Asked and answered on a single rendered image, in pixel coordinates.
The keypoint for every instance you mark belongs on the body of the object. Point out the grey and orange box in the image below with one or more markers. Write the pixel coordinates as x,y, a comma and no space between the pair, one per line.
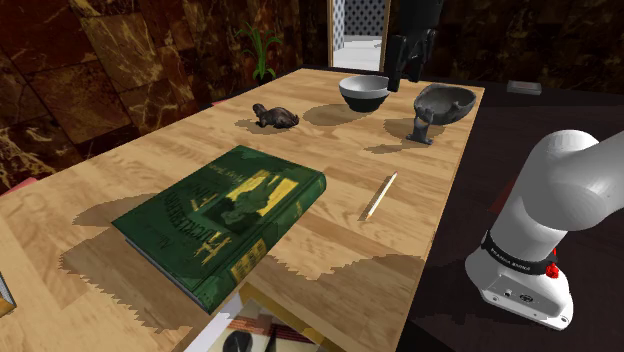
5,297

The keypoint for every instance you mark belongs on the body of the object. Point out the green hardcover book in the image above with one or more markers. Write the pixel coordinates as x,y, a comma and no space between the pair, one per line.
219,219

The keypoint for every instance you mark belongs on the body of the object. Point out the dark brown animal figurine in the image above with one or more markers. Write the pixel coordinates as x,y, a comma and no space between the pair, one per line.
275,117

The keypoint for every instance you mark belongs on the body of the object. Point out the green potted plant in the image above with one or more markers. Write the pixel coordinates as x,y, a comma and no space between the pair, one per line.
261,53

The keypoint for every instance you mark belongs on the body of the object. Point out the flat grey box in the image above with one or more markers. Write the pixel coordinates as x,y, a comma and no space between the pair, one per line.
524,88

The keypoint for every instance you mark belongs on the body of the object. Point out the white pencil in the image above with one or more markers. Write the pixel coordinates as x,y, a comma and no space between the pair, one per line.
382,194

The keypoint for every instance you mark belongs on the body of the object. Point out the white and black bowl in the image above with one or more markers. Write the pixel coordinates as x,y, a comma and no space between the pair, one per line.
363,92

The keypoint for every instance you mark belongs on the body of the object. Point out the pink flat object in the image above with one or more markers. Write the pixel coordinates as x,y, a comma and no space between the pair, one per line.
17,187

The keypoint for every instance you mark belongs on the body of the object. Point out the grey hand-held dish sculpture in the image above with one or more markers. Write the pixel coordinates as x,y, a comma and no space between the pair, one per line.
438,107

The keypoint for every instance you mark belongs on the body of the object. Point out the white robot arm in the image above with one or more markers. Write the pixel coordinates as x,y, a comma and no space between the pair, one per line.
541,214

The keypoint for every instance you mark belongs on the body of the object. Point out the dark robot stand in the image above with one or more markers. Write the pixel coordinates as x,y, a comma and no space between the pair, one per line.
560,112

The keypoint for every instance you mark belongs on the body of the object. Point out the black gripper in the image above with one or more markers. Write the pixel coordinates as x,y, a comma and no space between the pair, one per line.
415,36

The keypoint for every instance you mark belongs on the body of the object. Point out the wooden table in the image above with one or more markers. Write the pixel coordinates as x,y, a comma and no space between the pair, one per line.
341,161

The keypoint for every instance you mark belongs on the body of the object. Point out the yellow-edged colourful flat book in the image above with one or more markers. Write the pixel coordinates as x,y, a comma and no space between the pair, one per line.
263,326

